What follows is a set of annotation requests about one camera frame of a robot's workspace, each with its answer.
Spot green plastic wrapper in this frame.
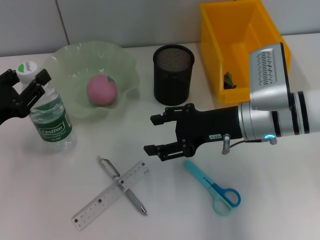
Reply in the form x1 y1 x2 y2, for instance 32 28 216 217
223 71 238 90

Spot black mesh pen holder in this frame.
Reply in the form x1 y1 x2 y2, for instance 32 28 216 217
152 44 196 107

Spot clear plastic ruler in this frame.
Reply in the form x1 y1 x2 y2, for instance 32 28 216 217
71 161 153 232

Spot yellow plastic bin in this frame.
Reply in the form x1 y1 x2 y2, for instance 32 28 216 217
199 0 292 104

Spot clear green-label water bottle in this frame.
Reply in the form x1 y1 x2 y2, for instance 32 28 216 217
16 61 78 154

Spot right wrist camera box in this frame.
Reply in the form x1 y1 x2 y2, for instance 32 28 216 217
248 42 292 111

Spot pale green wavy fruit bowl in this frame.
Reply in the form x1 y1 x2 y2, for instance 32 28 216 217
41 41 140 123

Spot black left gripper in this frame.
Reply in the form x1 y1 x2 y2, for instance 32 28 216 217
0 69 53 126

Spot blue teal scissors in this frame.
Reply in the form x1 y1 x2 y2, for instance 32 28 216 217
183 159 242 217

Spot pink toy peach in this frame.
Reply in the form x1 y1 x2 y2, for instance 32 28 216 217
86 74 118 106

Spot right gripper silver connector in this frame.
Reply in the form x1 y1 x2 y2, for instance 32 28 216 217
221 133 231 155

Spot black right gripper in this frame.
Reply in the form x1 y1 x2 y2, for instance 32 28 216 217
143 102 244 162

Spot grey silver pen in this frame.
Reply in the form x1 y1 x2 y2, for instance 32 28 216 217
96 155 149 216

